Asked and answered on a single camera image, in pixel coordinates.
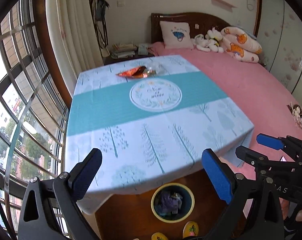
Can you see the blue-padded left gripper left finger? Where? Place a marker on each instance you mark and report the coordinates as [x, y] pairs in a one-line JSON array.
[[83, 174]]

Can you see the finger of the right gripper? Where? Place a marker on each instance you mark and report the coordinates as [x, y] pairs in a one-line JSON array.
[[270, 142], [253, 158]]

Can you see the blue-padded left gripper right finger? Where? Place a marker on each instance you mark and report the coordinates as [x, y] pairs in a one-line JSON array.
[[219, 174]]

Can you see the red orange snack bag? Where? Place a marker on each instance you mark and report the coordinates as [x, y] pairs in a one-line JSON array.
[[134, 73]]

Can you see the purple plastic bag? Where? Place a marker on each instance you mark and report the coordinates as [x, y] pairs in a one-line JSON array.
[[170, 203]]

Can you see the blue trash bin yellow rim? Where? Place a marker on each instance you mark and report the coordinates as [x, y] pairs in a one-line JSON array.
[[188, 203]]

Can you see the pink bed sheet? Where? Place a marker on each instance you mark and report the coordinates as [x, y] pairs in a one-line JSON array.
[[255, 91]]

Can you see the small doll on bed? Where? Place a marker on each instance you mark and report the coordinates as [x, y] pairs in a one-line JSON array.
[[296, 112]]

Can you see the right yellow slipper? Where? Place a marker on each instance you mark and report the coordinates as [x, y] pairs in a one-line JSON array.
[[191, 229]]

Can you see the yellow slipper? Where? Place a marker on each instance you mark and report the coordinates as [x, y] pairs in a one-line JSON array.
[[191, 229], [159, 236]]

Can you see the left yellow slipper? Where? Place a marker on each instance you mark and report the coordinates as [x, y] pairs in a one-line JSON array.
[[159, 236]]

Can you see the metal window grille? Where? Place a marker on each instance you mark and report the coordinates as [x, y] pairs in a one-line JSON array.
[[33, 116]]

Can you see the tree-print blue tablecloth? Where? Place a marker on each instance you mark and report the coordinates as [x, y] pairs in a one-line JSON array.
[[152, 130]]

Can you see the bear print rolled quilt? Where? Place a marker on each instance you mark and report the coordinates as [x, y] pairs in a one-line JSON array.
[[239, 45]]

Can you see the white plush toy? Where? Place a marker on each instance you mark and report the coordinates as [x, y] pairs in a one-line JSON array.
[[209, 42]]

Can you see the stack of books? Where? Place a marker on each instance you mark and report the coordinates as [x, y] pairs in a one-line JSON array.
[[123, 50]]

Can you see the dark wooden headboard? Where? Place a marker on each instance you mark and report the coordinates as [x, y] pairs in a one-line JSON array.
[[199, 23]]

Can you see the pink embroidered cushion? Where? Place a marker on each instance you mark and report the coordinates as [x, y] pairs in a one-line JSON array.
[[176, 35]]

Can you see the cream curtain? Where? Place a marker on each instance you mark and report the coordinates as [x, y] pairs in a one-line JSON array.
[[73, 37]]

